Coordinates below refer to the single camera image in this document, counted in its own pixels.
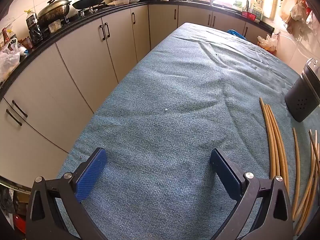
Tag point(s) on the black kitchen countertop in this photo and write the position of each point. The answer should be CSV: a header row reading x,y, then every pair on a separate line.
x,y
75,26

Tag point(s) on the clear plastic container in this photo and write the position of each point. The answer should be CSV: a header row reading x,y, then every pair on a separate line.
x,y
55,27

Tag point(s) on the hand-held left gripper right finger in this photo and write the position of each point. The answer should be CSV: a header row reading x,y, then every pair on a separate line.
x,y
225,172

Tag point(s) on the blue table cloth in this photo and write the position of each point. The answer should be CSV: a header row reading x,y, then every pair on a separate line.
x,y
162,92

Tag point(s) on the green packet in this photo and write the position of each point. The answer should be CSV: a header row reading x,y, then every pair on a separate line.
x,y
237,4

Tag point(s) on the orange bin with bags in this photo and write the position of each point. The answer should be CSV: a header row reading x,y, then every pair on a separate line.
x,y
268,45

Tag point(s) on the cooking oil bottle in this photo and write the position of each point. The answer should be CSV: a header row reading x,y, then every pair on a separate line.
x,y
32,21

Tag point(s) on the white plastic bag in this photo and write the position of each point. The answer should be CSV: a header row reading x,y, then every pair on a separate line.
x,y
8,60

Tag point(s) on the blue plastic bag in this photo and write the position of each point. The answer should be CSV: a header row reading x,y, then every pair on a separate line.
x,y
235,33

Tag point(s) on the white detergent bottle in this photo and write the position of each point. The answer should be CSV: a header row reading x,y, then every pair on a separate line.
x,y
257,12

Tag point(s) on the black chopstick holder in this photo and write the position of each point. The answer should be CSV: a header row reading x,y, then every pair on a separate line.
x,y
302,97

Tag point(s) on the black plastic bag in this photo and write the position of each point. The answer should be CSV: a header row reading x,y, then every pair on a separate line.
x,y
36,36

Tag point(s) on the gas stove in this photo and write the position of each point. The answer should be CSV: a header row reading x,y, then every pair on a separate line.
x,y
87,12

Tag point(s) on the white cutting board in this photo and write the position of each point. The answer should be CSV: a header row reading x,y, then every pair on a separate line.
x,y
274,6

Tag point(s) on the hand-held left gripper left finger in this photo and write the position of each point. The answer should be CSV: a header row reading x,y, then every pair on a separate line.
x,y
92,172

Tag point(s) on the bunch of clear plastic bags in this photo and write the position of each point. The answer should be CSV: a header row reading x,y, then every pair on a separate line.
x,y
297,10

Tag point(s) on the wok with lid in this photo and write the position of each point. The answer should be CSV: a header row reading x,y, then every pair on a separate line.
x,y
53,11

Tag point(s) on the small red basket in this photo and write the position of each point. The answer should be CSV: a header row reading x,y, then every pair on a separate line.
x,y
248,16

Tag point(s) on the dish with food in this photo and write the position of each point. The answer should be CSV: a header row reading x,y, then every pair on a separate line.
x,y
134,1

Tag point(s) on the beige kitchen base cabinets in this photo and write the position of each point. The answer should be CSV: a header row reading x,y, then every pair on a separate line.
x,y
82,62

